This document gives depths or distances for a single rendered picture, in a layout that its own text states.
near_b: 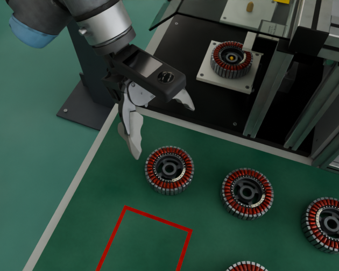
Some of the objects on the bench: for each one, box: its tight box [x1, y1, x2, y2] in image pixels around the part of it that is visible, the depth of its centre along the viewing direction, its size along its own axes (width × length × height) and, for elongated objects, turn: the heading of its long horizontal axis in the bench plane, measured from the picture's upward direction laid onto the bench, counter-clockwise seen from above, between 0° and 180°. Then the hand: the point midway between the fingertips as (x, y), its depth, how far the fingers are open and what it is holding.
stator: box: [220, 168, 274, 220], centre depth 69 cm, size 11×11×4 cm
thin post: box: [251, 63, 262, 92], centre depth 79 cm, size 2×2×10 cm
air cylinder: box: [277, 61, 299, 94], centre depth 83 cm, size 5×8×6 cm
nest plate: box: [196, 40, 262, 94], centre depth 87 cm, size 15×15×1 cm
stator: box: [145, 146, 194, 195], centre depth 72 cm, size 11×11×4 cm
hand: (169, 135), depth 58 cm, fingers open, 14 cm apart
